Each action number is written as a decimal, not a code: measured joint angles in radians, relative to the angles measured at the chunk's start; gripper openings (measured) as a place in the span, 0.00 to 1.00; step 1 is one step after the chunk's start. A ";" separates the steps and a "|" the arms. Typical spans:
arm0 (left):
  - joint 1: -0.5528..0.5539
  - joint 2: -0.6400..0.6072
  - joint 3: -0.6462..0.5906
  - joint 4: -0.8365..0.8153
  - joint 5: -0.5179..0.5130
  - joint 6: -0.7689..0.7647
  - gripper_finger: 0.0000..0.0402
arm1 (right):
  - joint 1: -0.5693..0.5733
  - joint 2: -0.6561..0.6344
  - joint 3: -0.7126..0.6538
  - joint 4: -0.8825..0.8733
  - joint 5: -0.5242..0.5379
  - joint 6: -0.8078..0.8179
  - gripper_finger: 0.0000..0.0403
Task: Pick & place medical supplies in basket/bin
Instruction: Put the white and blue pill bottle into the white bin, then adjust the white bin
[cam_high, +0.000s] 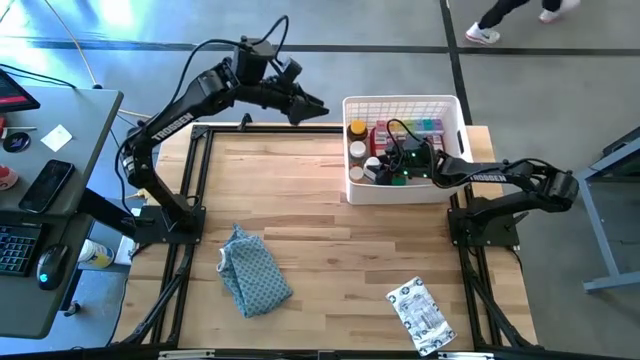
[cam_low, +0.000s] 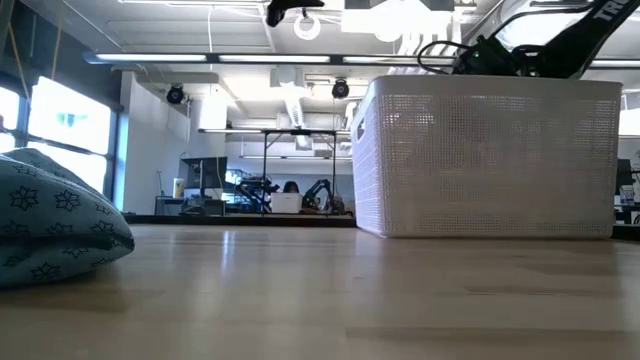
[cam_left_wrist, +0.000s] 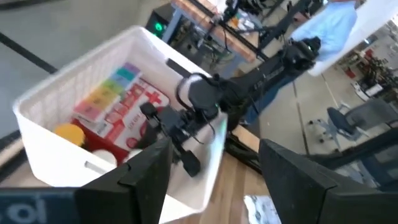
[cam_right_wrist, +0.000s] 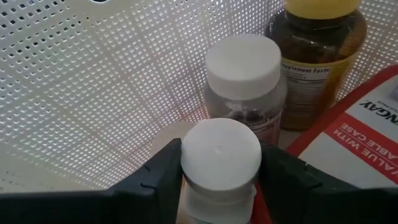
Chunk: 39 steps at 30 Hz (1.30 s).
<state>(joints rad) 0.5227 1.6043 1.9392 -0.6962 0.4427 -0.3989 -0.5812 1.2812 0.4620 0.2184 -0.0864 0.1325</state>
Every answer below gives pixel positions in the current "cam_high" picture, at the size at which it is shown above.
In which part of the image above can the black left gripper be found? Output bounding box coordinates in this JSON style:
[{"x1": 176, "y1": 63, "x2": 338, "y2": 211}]
[{"x1": 257, "y1": 82, "x2": 330, "y2": 126}]

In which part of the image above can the red first aid kit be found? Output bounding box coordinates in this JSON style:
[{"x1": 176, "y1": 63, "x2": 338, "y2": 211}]
[{"x1": 370, "y1": 127, "x2": 447, "y2": 161}]

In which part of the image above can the brown bottle yellow cap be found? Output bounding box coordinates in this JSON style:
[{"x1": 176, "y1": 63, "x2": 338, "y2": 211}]
[{"x1": 347, "y1": 118, "x2": 370, "y2": 143}]

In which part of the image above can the rainbow pill organizer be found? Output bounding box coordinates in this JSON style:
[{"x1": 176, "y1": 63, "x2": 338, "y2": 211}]
[{"x1": 374, "y1": 118, "x2": 445, "y2": 151}]

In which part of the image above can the blue patterned hospital gown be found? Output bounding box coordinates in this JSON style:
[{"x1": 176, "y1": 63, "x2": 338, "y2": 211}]
[{"x1": 216, "y1": 223, "x2": 295, "y2": 320}]

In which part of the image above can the white perforated plastic basket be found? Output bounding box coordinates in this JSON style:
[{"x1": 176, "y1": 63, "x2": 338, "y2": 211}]
[{"x1": 342, "y1": 94, "x2": 475, "y2": 206}]

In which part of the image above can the white printed foil packet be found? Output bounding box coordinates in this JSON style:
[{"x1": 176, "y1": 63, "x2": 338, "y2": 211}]
[{"x1": 384, "y1": 276, "x2": 458, "y2": 358}]

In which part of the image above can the person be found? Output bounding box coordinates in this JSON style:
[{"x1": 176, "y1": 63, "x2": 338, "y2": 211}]
[{"x1": 464, "y1": 0, "x2": 582, "y2": 45}]

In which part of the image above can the grey office desk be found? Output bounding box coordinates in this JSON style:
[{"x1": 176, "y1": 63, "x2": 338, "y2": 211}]
[{"x1": 0, "y1": 84, "x2": 125, "y2": 340}]

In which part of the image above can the grey metal table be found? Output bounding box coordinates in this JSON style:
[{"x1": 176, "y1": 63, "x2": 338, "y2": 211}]
[{"x1": 574, "y1": 124, "x2": 640, "y2": 295}]

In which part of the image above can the white paper note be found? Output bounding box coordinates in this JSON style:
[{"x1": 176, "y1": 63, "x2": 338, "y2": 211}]
[{"x1": 39, "y1": 123, "x2": 74, "y2": 153}]

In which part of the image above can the white yellow canister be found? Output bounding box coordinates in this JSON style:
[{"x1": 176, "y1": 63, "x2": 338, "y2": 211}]
[{"x1": 77, "y1": 238, "x2": 115, "y2": 270}]

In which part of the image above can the black smartphone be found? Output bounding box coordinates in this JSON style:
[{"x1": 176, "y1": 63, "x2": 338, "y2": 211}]
[{"x1": 18, "y1": 158, "x2": 76, "y2": 215}]

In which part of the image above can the dark screen with red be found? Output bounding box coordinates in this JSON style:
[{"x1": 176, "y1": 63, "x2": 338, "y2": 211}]
[{"x1": 0, "y1": 67, "x2": 41, "y2": 114}]

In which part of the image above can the round dark coaster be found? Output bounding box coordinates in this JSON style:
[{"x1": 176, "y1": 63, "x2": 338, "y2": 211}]
[{"x1": 2, "y1": 131, "x2": 32, "y2": 154}]

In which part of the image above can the black computer mouse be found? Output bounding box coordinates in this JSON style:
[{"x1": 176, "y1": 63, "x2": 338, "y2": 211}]
[{"x1": 35, "y1": 243, "x2": 70, "y2": 291}]

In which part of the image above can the red white object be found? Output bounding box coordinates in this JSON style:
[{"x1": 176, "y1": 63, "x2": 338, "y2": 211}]
[{"x1": 0, "y1": 164, "x2": 20, "y2": 191}]

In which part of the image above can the black keyboard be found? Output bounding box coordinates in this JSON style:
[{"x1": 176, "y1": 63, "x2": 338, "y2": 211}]
[{"x1": 0, "y1": 223, "x2": 44, "y2": 277}]

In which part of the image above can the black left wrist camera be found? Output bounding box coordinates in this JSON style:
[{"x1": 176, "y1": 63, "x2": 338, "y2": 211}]
[{"x1": 272, "y1": 56, "x2": 304, "y2": 85}]

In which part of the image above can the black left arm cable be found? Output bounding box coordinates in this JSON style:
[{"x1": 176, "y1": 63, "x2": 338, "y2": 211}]
[{"x1": 169, "y1": 14, "x2": 291, "y2": 109}]

